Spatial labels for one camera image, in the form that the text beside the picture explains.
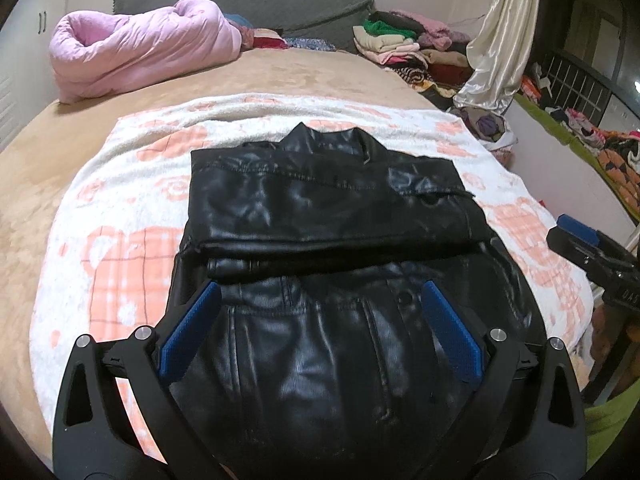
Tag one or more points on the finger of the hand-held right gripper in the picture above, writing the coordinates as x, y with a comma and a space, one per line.
565, 245
575, 225

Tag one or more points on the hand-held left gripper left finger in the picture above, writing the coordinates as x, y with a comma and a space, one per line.
187, 330

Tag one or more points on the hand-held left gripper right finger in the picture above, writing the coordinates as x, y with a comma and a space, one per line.
450, 335

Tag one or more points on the black leather jacket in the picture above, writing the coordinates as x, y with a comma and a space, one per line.
325, 200

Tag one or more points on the heap of colourful clothes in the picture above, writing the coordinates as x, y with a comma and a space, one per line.
615, 145

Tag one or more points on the white bag of clothes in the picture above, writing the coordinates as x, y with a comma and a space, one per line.
482, 125

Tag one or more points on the pile of folded clothes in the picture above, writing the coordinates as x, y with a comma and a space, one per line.
395, 42

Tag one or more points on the green ledge cover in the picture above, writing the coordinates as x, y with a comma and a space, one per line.
560, 127

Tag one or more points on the white orange bear-print blanket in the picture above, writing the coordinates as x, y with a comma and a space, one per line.
110, 240

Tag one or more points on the black window grille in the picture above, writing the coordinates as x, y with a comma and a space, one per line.
575, 80

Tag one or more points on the green clothing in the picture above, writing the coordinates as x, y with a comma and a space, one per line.
615, 425

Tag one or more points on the cream satin curtain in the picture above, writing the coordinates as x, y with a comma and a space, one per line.
495, 50

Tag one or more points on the beige plush bed cover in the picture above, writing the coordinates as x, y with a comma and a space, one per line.
50, 150

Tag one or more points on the pink quilt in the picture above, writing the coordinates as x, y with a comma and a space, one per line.
145, 45

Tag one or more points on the red cloth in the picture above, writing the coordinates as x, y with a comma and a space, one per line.
270, 40

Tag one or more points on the blue floral pillow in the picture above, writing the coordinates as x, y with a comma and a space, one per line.
310, 44

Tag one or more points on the teal cloth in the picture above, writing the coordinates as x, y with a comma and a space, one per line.
239, 21

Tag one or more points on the white wardrobe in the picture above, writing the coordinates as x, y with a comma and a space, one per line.
20, 60

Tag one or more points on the grey headboard cushion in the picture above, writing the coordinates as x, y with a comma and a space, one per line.
300, 5

